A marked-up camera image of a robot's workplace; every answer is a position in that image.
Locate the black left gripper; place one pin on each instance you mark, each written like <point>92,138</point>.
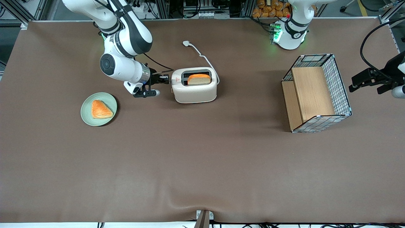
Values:
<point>388,77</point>

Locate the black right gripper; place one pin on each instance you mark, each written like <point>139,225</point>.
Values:
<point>154,79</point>

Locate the cream white toaster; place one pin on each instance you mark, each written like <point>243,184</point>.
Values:
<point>194,93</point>

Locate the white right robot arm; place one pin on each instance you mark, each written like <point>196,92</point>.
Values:
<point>126,34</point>

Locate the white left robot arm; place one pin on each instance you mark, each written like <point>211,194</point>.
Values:
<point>292,34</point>

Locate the bread slice with orange crust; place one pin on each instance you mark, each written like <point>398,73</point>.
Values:
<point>199,79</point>

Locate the triangular orange pastry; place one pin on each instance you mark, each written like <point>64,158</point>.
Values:
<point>101,110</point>

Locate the white power strip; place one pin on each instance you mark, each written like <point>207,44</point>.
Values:
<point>142,9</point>

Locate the pale green round plate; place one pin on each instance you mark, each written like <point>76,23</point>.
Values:
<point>87,114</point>

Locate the brown table cover mat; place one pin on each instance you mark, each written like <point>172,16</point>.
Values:
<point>202,158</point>

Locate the bag of orange buns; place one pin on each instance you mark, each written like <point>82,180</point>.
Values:
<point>269,11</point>

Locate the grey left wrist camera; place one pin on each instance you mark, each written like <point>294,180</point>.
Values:
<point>399,91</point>

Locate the aluminium frame strut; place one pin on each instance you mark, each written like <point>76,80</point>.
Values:
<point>384,15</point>
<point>17,12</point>

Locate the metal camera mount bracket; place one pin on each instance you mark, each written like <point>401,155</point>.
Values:
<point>204,220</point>

